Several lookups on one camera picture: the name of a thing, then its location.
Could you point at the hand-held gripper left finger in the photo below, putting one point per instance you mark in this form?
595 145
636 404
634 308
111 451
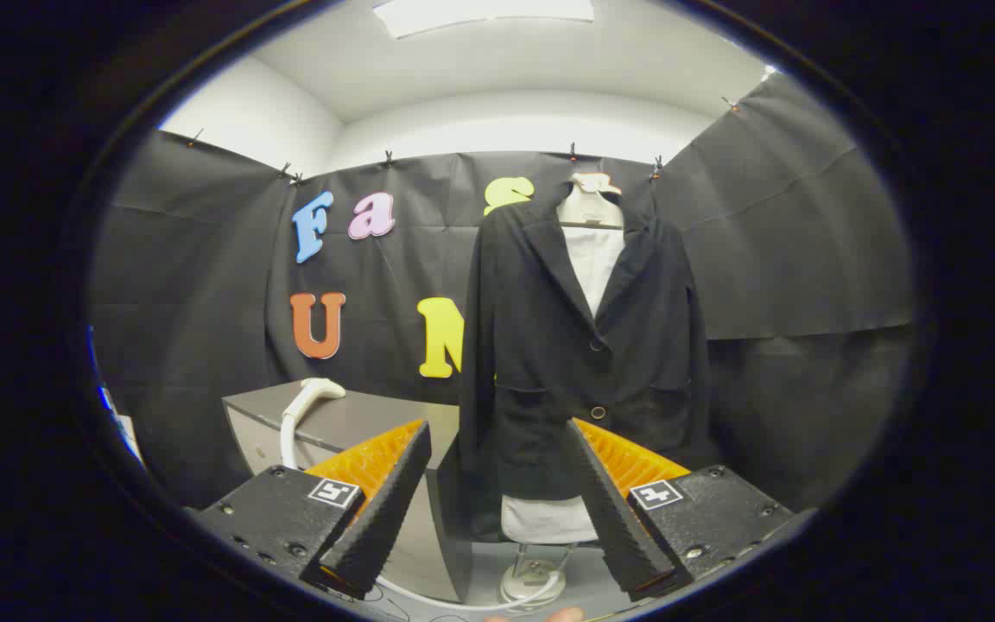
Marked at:
385 518

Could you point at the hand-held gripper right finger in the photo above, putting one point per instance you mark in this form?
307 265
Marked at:
614 518

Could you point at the white garment steamer head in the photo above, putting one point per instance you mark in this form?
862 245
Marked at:
306 393

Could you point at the black blazer jacket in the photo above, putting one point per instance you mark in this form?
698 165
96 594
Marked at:
541 345

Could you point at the metal mannequin stand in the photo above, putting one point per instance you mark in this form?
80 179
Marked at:
532 576

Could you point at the grey cabinet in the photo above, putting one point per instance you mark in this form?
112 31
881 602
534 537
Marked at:
359 419

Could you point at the white mannequin torso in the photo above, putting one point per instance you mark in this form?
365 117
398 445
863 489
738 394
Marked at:
592 259

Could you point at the blue and white board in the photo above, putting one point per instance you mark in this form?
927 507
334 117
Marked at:
122 430

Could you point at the black backdrop cloth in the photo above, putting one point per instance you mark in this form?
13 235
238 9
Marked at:
204 302

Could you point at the row of small backdrop clips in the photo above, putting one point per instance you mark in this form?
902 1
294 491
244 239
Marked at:
388 159

